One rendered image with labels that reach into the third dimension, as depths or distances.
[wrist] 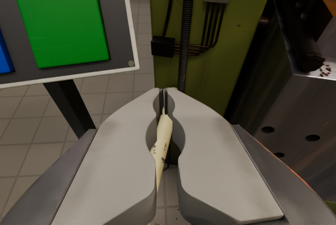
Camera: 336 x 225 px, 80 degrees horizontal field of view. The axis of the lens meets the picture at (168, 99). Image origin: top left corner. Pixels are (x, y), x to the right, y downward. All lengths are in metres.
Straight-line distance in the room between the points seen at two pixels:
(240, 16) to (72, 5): 0.37
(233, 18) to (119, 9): 0.33
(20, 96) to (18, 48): 1.58
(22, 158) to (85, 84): 0.64
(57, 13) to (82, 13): 0.02
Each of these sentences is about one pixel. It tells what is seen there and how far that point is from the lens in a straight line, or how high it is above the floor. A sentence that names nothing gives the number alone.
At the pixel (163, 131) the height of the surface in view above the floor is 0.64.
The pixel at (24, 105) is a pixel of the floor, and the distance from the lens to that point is 1.75.
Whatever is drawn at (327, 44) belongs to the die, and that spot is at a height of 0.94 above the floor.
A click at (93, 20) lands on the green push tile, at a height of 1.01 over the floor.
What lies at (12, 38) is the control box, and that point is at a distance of 0.27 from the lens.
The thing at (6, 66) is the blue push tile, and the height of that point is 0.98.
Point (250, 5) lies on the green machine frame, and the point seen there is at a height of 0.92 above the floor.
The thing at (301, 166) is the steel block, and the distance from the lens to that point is 0.61.
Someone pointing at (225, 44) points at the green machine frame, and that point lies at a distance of 0.55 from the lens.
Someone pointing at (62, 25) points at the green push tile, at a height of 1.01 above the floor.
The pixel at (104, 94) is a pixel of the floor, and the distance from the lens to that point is 1.58.
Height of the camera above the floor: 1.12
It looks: 49 degrees down
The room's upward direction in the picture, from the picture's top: 1 degrees clockwise
